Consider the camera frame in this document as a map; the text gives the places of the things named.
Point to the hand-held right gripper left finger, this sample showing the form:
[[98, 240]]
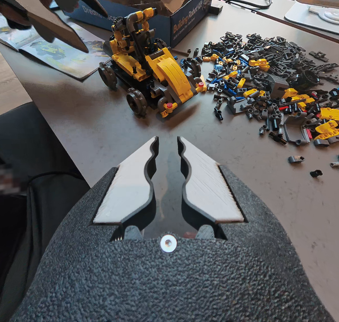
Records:
[[127, 189]]

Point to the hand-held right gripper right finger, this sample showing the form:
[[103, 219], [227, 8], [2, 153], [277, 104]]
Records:
[[211, 192]]

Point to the yellow building-block toy vehicle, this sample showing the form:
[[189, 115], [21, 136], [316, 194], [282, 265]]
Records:
[[169, 70]]

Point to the grey desk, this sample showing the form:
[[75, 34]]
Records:
[[246, 14], [238, 195]]

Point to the open instruction booklet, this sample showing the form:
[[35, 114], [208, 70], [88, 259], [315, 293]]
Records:
[[66, 59]]

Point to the grey connector piece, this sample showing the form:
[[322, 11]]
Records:
[[296, 159]]

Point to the black connector pin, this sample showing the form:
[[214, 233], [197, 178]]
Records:
[[316, 173]]

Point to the person's legs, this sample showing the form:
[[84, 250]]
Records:
[[26, 131]]

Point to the blue cardboard kit box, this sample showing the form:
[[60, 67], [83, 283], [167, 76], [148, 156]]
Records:
[[185, 28]]

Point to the translucent blue round stud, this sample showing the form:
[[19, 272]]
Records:
[[218, 68]]

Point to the pile of small connector pieces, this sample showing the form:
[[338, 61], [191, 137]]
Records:
[[264, 70]]

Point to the small black box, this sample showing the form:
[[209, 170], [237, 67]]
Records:
[[215, 9]]

